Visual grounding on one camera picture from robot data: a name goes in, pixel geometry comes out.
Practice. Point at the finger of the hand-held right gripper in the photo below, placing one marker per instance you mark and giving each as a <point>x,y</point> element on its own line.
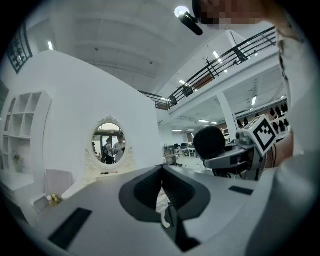
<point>225,158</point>

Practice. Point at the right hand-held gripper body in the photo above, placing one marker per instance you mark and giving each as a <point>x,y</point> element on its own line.
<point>262,132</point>

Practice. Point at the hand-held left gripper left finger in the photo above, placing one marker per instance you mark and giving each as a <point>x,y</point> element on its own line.
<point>105,215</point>

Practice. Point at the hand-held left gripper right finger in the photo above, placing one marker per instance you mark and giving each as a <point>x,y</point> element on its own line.
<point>220,207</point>

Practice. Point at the black item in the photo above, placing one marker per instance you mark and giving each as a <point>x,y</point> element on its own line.
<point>209,142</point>

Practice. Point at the person's right forearm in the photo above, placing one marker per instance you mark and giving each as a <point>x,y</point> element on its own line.
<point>283,150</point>

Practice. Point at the row of dark hanging garments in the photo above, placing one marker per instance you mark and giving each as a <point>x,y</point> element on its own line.
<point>277,117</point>

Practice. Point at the yellow flower bouquet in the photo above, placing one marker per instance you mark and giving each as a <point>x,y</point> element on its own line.
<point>55,199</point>

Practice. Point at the person's white shirt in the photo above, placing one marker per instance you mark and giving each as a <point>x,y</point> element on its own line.
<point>297,175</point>

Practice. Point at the pale upholstered chair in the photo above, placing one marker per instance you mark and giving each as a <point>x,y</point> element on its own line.
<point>58,181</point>

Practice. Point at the oval white framed mirror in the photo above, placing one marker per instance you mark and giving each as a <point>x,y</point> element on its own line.
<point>110,146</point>

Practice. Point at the black balcony railing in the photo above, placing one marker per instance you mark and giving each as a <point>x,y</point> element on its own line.
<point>215,66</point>

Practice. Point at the small flower vase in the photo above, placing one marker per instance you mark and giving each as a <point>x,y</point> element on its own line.
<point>17,161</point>

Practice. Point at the round ceiling lamp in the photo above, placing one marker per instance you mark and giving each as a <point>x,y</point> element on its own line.
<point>180,11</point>

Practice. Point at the ceiling light bar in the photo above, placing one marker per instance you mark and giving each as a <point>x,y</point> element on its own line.
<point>50,45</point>

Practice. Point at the white arched wall shelf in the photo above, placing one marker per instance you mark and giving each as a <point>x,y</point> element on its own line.
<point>27,130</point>

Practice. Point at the black head camera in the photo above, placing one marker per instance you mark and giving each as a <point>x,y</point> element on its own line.
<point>192,23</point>

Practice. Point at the black lattice wall decoration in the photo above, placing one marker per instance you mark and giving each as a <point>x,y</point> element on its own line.
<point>18,53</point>

